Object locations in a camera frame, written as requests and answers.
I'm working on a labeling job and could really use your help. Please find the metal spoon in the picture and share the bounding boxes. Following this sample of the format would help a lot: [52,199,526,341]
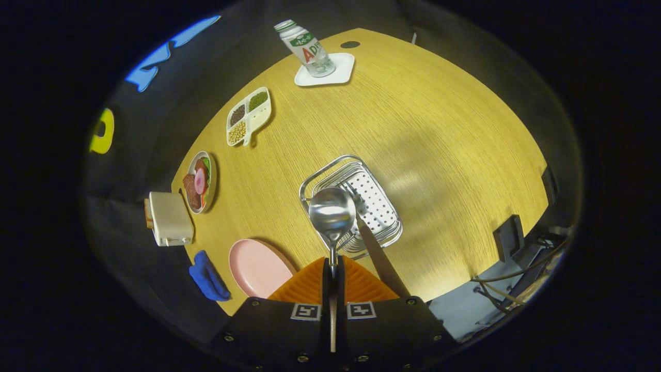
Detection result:
[308,187,357,353]

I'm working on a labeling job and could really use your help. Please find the brown handled fork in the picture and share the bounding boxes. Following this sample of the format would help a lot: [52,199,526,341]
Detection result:
[341,183,412,299]

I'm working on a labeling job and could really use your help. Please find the pink plate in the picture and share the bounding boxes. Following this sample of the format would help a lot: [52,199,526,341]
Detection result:
[229,239,297,299]

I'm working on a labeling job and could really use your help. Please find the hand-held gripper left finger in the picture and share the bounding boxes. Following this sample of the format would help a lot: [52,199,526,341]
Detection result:
[211,256,332,365]

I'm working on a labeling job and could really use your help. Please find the plate of toy food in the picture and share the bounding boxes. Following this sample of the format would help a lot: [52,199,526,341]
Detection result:
[182,151,217,214]

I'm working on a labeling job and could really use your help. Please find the white divided bean dish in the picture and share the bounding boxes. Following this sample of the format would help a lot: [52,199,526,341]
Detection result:
[226,86,273,147]

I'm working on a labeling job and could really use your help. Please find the cream toaster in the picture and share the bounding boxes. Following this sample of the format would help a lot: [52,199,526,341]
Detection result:
[149,192,195,247]

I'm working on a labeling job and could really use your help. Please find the dark cable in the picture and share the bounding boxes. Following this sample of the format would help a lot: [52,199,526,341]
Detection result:
[473,240,569,311]

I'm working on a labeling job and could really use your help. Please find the blue cloth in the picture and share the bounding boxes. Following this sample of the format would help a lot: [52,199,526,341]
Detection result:
[188,250,231,302]

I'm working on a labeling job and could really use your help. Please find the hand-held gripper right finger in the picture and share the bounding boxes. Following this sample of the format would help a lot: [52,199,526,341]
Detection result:
[335,255,459,365]

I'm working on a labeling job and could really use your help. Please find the metal wire basket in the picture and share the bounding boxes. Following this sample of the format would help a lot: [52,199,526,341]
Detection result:
[298,154,403,259]

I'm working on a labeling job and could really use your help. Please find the clear plastic drink bottle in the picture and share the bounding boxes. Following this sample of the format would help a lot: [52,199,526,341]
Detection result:
[274,20,336,78]

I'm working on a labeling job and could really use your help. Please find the black table clamp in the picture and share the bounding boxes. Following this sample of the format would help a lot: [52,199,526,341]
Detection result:
[541,165,559,207]
[493,214,526,262]

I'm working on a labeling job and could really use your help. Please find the white square coaster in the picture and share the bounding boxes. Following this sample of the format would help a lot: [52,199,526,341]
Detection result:
[294,53,356,87]

